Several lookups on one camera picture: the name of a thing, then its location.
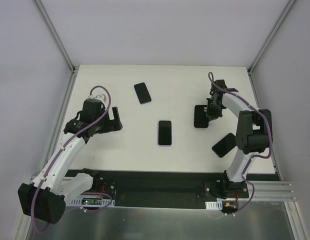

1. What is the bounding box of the aluminium table rail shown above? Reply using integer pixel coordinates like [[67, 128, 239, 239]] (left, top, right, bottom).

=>
[[247, 71, 296, 201], [40, 66, 79, 169]]

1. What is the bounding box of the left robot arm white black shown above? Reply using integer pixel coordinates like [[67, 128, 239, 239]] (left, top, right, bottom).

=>
[[17, 98, 123, 224]]

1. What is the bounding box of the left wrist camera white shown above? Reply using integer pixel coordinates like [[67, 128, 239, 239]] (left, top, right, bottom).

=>
[[88, 93, 108, 103]]

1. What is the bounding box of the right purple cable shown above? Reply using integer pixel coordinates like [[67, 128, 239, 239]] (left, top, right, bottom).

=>
[[207, 71, 275, 181]]

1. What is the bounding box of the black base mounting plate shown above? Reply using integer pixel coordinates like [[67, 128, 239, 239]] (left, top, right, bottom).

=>
[[64, 169, 253, 208]]

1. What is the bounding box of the black phone case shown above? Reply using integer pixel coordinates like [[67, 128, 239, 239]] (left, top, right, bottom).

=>
[[193, 105, 209, 129]]

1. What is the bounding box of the white cable duct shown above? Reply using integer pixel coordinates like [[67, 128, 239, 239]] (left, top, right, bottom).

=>
[[205, 201, 223, 211], [66, 197, 115, 208]]

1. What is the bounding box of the left aluminium table rail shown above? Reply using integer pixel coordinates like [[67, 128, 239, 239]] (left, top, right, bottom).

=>
[[40, 66, 79, 169]]

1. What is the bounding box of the left aluminium frame post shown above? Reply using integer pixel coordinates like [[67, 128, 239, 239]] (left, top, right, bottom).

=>
[[32, 0, 76, 73]]

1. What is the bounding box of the right aluminium frame post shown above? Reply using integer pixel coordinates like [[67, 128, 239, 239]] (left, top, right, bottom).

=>
[[247, 0, 298, 76]]

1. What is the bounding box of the aluminium frame post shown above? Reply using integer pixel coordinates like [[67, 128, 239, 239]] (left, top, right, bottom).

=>
[[247, 0, 298, 76], [32, 0, 76, 73]]

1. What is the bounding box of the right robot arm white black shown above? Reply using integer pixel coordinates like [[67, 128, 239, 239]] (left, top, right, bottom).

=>
[[205, 80, 273, 199]]

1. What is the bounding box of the left white cable duct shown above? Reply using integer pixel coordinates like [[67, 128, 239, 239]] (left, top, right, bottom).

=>
[[66, 197, 115, 208]]

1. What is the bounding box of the right aluminium table rail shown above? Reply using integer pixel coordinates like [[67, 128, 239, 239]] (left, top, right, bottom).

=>
[[247, 71, 296, 201]]

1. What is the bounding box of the black phone blue edge far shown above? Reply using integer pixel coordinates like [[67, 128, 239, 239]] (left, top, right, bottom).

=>
[[134, 82, 152, 105]]

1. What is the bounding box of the purple cable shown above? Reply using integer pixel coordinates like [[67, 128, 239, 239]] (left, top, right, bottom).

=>
[[207, 71, 275, 181], [31, 85, 113, 233]]

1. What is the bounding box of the right white cable duct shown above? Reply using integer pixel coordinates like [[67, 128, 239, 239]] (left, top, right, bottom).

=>
[[205, 201, 223, 211]]

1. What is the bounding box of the lavender phone case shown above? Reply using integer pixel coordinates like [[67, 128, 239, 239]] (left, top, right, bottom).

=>
[[157, 120, 173, 148]]

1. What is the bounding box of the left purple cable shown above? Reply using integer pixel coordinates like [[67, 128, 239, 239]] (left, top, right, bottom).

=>
[[31, 85, 113, 233]]

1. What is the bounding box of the metal sheet front panel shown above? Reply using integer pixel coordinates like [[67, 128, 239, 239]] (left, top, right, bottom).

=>
[[26, 202, 295, 240]]

